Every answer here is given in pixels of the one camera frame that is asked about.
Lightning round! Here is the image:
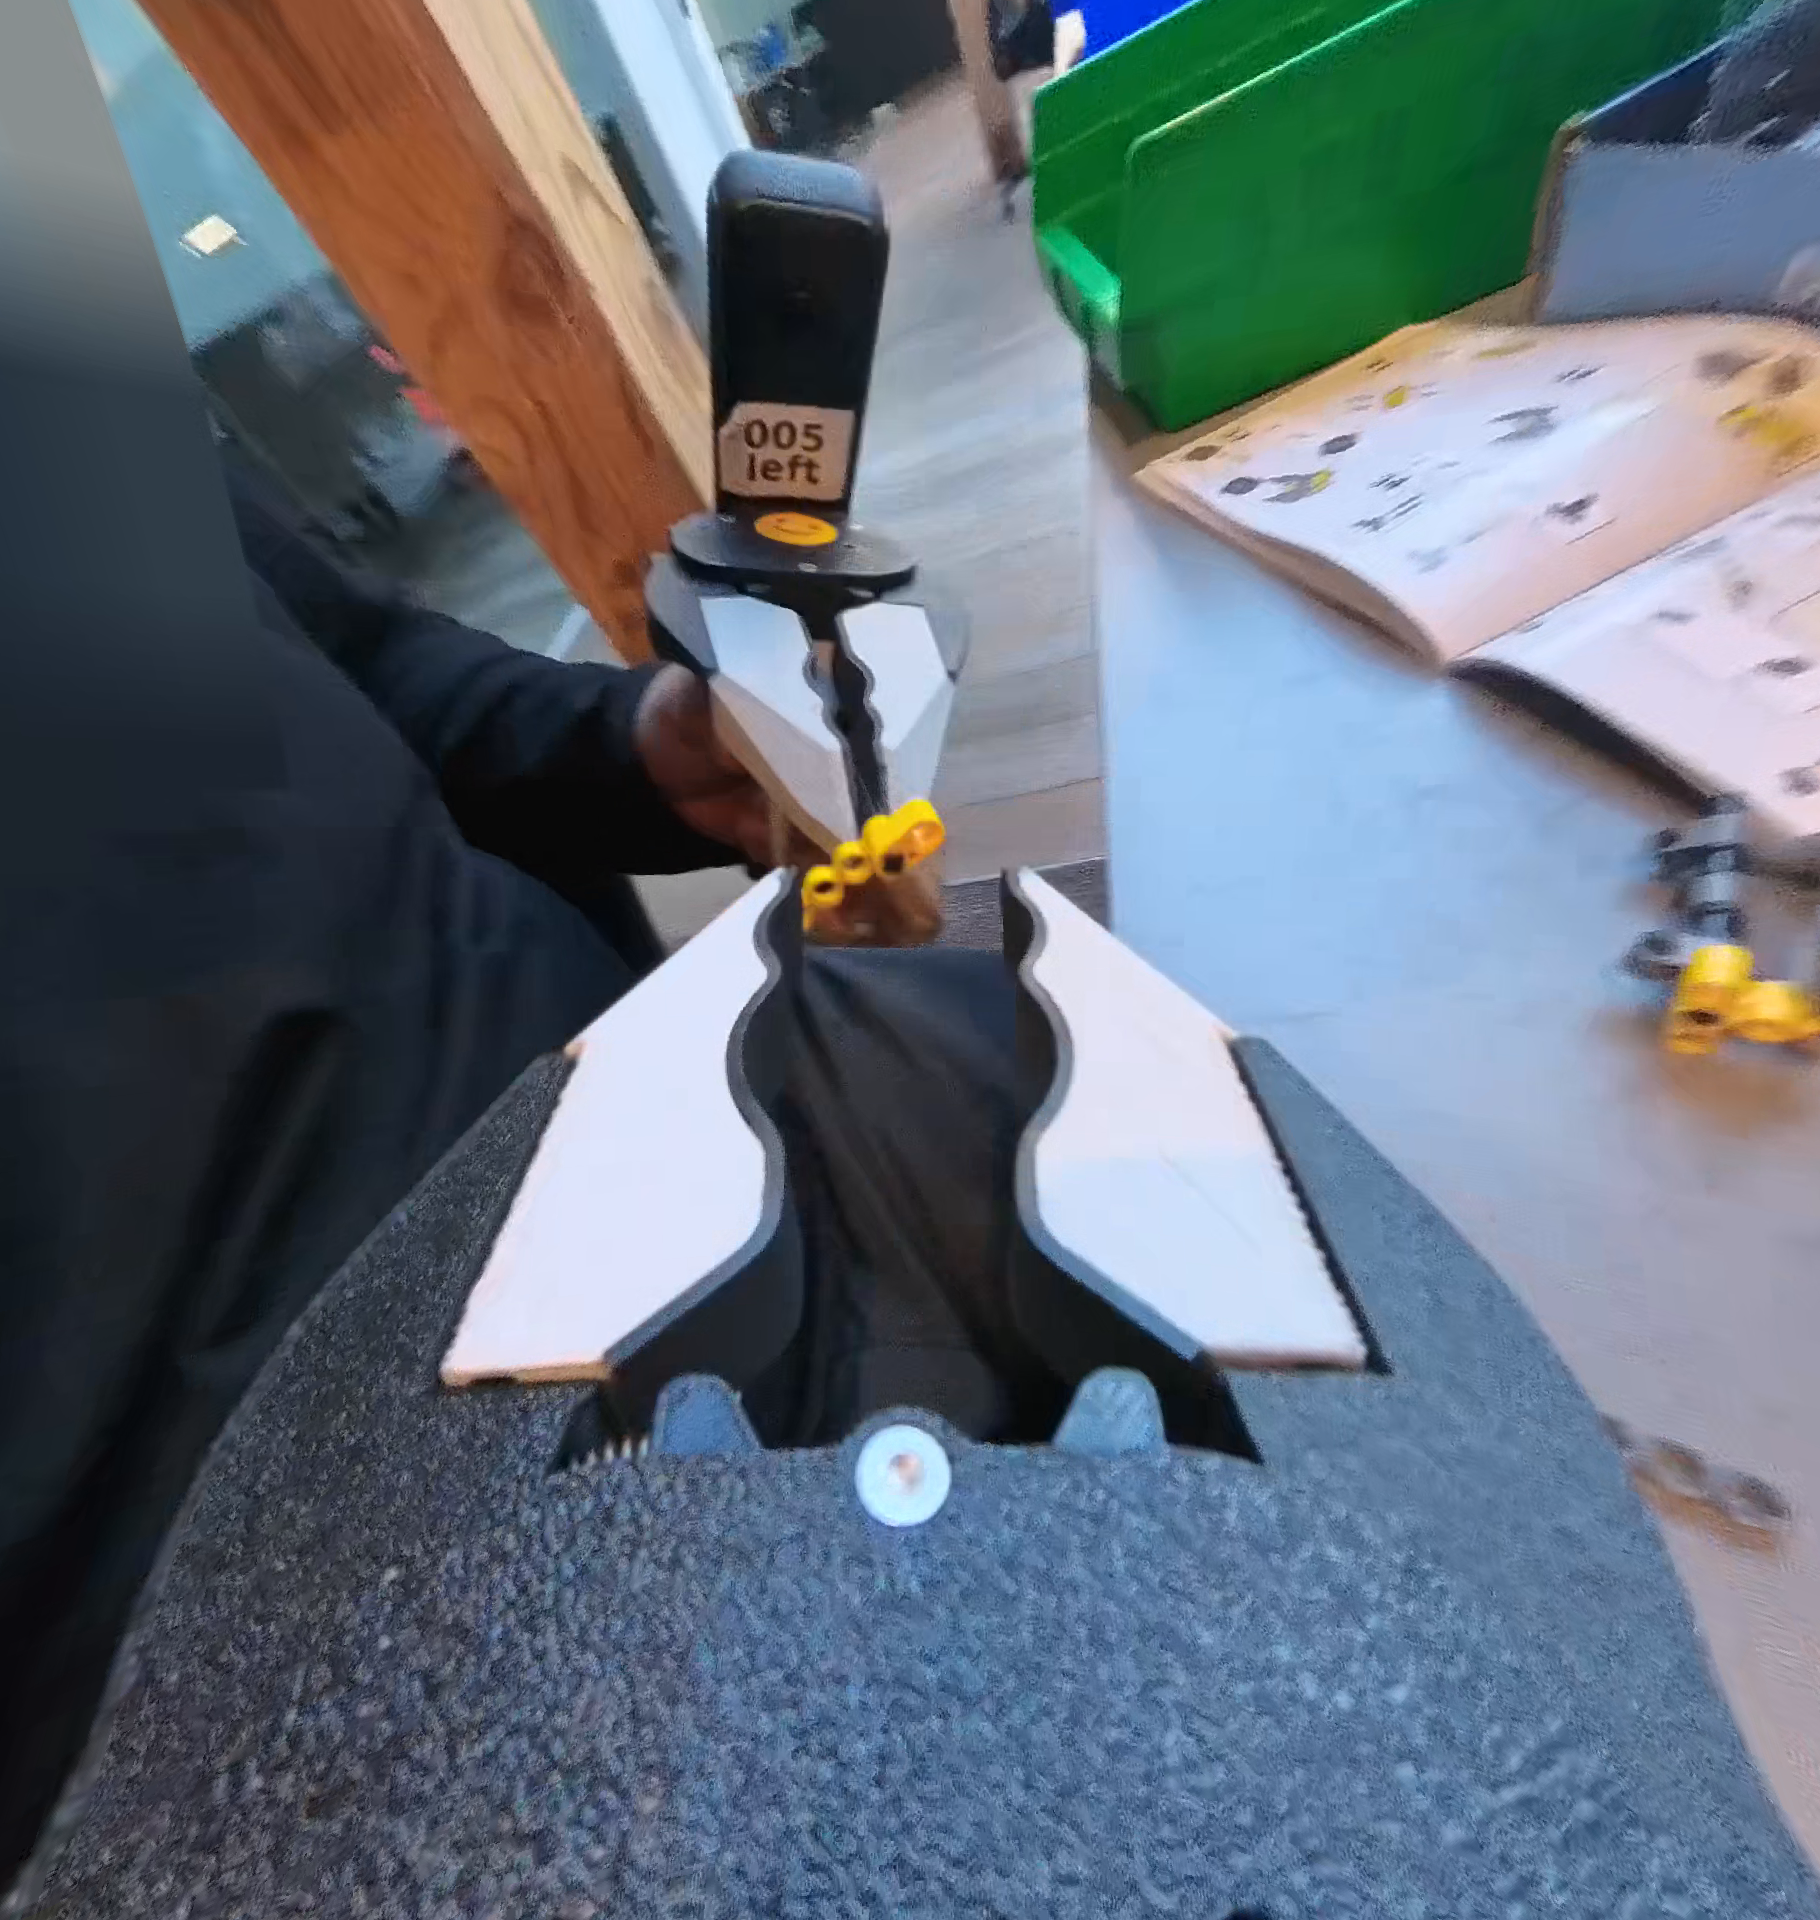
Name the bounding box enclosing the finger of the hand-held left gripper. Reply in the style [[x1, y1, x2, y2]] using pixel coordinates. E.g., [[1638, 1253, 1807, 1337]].
[[838, 596, 962, 828], [679, 590, 867, 865]]

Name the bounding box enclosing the yellow perforated brick beam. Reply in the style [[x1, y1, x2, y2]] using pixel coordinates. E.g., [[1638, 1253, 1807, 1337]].
[[802, 796, 947, 917]]

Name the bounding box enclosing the grey and yellow brick assembly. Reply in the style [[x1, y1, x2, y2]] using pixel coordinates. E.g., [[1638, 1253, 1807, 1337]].
[[1625, 796, 1820, 1059]]

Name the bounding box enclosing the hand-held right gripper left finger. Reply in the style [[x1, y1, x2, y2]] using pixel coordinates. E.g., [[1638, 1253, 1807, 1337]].
[[440, 873, 821, 1396]]

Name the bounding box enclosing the person's black clothing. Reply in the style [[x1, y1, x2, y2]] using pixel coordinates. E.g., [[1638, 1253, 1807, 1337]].
[[0, 0, 1122, 1920]]

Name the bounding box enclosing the person's left hand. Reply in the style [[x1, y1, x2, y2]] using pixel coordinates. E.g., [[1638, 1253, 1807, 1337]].
[[635, 666, 947, 950]]

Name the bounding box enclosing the open instruction booklet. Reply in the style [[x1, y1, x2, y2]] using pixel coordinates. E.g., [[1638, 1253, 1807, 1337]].
[[1136, 310, 1820, 873]]

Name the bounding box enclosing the green plastic bin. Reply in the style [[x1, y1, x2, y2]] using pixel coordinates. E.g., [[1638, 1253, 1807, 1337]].
[[1032, 0, 1721, 433]]

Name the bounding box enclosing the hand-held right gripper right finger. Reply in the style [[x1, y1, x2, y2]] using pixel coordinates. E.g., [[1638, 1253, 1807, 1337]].
[[1000, 873, 1372, 1376]]

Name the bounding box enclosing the person's left forearm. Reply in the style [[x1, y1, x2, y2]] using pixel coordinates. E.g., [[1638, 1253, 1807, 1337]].
[[238, 450, 671, 887]]

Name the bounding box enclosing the grey cardboard box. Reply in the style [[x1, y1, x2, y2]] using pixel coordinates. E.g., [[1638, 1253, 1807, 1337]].
[[1532, 31, 1820, 328]]

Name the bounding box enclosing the blue plastic bin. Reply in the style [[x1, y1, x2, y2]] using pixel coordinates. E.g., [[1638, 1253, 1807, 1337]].
[[1055, 0, 1197, 67]]

